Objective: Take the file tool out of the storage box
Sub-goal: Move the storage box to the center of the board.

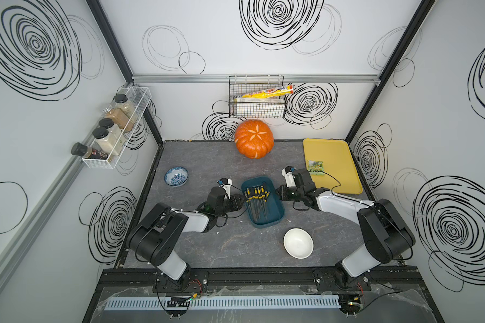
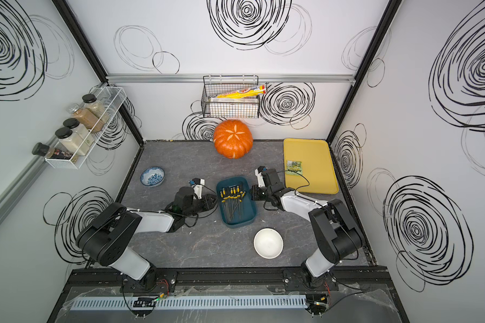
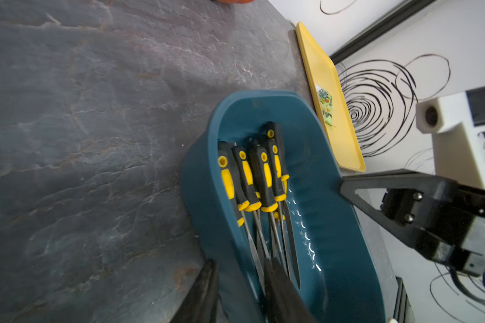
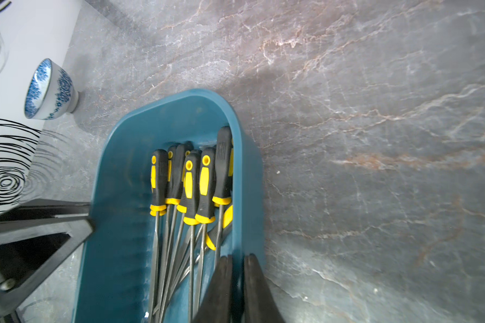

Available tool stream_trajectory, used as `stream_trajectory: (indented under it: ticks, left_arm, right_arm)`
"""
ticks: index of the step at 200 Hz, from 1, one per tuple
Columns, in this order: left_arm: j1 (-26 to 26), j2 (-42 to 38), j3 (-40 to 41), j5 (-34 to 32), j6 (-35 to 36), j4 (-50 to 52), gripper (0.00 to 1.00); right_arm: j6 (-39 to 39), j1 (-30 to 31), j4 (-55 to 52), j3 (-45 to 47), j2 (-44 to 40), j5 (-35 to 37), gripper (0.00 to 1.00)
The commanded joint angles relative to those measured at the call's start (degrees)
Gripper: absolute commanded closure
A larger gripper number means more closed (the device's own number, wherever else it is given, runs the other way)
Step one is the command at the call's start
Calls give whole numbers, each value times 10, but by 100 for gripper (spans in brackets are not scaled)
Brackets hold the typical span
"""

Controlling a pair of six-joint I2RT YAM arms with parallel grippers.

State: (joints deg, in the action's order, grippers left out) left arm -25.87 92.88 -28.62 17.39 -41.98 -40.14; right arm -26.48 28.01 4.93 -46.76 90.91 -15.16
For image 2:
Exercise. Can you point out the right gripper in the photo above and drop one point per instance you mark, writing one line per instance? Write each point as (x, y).
(254, 189)

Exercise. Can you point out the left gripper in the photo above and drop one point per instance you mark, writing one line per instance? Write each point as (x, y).
(207, 202)

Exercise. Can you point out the teal storage box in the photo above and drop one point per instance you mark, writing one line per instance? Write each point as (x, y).
(237, 207)

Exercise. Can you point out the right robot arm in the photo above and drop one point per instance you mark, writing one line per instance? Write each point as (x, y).
(337, 234)

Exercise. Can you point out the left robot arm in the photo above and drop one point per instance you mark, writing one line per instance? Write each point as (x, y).
(106, 239)

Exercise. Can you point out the green snack packet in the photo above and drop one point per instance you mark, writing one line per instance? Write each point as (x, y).
(294, 167)

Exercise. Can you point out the yellow tray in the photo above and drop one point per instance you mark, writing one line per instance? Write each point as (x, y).
(318, 168)

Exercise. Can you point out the blue white patterned bowl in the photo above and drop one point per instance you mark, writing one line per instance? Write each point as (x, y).
(152, 177)

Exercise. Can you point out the orange pumpkin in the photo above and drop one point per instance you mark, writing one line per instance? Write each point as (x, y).
(232, 139)

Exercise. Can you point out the yellow tube package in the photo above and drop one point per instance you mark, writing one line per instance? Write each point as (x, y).
(244, 93)

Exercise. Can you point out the spice jar green herbs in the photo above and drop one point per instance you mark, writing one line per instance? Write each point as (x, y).
(94, 105)

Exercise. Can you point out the spice jar brown powder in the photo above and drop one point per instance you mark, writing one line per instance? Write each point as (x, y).
(86, 118)

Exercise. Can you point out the spice jar cream powder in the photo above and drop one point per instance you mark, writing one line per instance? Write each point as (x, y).
(72, 141)

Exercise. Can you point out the spice jar white powder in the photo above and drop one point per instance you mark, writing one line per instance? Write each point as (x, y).
(80, 129)

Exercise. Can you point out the dark pepper grinder jar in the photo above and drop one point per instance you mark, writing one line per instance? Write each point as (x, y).
(49, 152)

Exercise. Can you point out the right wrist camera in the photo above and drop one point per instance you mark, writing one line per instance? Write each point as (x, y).
(260, 178)

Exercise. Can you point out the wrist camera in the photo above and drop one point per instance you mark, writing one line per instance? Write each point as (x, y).
(197, 185)
(260, 178)

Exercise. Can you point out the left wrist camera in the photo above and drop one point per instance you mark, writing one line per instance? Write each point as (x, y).
(197, 185)

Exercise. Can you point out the black wire basket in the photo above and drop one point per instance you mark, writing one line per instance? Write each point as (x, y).
(229, 108)

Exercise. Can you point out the grey slotted cable duct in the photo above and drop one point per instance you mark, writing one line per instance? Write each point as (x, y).
(188, 303)

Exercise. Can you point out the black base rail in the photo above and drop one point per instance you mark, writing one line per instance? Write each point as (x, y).
(291, 279)

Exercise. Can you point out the clear wall shelf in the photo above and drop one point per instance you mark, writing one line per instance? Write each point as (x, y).
(92, 134)

